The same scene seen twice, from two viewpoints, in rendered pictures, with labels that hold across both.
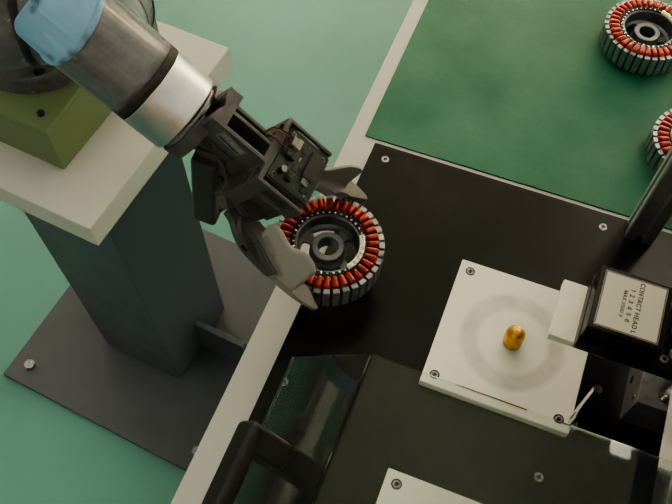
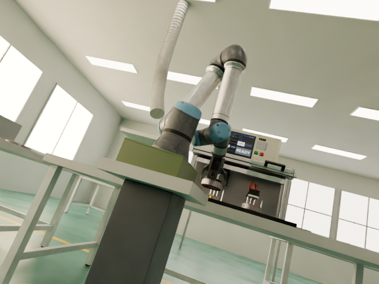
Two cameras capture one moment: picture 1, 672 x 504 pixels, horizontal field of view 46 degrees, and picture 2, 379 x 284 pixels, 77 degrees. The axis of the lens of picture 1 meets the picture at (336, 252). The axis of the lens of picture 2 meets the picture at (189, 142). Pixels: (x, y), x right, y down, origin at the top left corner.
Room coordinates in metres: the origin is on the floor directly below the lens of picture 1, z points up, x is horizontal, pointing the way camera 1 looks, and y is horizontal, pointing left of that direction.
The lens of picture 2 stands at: (0.76, 1.23, 0.66)
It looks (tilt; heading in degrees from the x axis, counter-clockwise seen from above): 16 degrees up; 262
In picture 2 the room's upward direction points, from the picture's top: 18 degrees clockwise
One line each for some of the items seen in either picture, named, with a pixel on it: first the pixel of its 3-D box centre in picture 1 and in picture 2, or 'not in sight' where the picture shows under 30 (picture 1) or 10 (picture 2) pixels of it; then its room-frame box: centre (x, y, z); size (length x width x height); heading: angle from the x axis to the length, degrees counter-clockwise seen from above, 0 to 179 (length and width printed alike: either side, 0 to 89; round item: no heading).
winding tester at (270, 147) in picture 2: not in sight; (244, 153); (0.08, -0.43, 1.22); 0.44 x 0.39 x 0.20; 159
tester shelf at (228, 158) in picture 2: not in sight; (238, 168); (0.09, -0.43, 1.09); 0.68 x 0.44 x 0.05; 159
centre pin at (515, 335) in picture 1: (514, 336); not in sight; (0.32, -0.18, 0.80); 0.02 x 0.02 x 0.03
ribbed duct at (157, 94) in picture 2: not in sight; (171, 53); (0.93, -1.36, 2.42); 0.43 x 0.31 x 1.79; 159
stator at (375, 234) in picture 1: (327, 249); (211, 184); (0.40, 0.01, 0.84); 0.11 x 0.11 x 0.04
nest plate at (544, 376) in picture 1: (511, 343); not in sight; (0.32, -0.18, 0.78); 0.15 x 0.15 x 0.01; 69
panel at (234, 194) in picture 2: not in sight; (233, 189); (0.12, -0.37, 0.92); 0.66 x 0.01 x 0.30; 159
